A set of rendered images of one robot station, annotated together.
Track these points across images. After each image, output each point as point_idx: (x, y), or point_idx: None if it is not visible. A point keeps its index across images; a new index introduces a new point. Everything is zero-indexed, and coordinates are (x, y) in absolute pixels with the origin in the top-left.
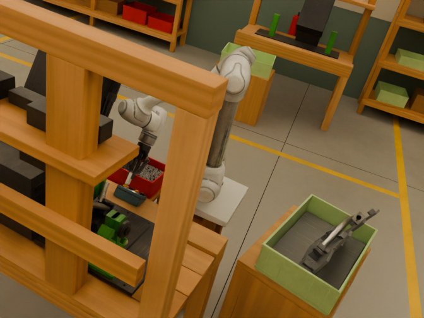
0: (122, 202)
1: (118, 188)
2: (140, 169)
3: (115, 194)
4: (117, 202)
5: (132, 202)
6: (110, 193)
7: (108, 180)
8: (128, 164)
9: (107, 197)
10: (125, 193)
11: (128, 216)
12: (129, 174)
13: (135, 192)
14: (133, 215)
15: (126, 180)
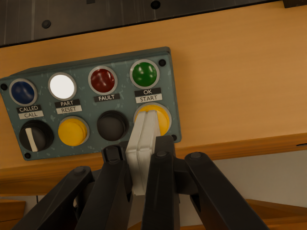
0: (102, 51)
1: (149, 54)
2: (44, 200)
3: (155, 48)
4: (122, 38)
5: (50, 65)
6: (193, 57)
7: (295, 129)
8: (203, 175)
9: (178, 24)
10: (102, 60)
11: (32, 11)
12: (149, 137)
13: (50, 89)
14: (18, 28)
15: (150, 117)
